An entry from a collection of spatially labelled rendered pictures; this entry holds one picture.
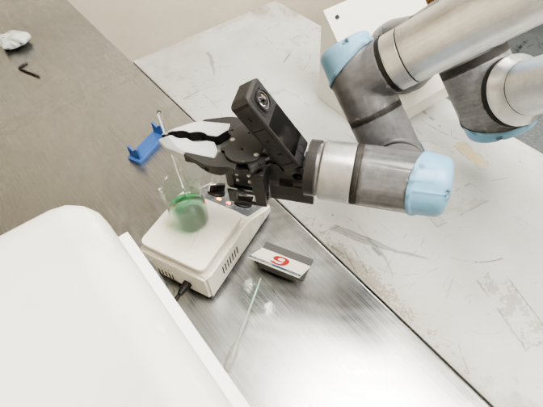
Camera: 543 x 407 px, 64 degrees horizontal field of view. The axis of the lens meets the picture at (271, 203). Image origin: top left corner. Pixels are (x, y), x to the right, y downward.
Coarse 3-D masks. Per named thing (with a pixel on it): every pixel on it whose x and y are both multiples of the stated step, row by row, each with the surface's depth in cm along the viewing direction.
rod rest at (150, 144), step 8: (160, 128) 93; (152, 136) 94; (160, 136) 94; (144, 144) 93; (152, 144) 92; (136, 152) 88; (144, 152) 91; (152, 152) 92; (128, 160) 91; (136, 160) 90; (144, 160) 90
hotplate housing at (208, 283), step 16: (240, 224) 71; (256, 224) 75; (240, 240) 71; (160, 256) 68; (224, 256) 68; (240, 256) 74; (160, 272) 72; (176, 272) 68; (192, 272) 66; (208, 272) 65; (224, 272) 69; (192, 288) 70; (208, 288) 67
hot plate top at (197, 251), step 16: (208, 208) 71; (224, 208) 71; (160, 224) 69; (208, 224) 69; (224, 224) 69; (144, 240) 67; (160, 240) 67; (176, 240) 67; (192, 240) 67; (208, 240) 67; (224, 240) 67; (176, 256) 65; (192, 256) 65; (208, 256) 65
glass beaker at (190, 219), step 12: (168, 180) 65; (192, 180) 66; (168, 192) 66; (180, 192) 68; (192, 192) 68; (168, 204) 62; (192, 204) 62; (204, 204) 66; (180, 216) 64; (192, 216) 64; (204, 216) 67; (180, 228) 66; (192, 228) 66
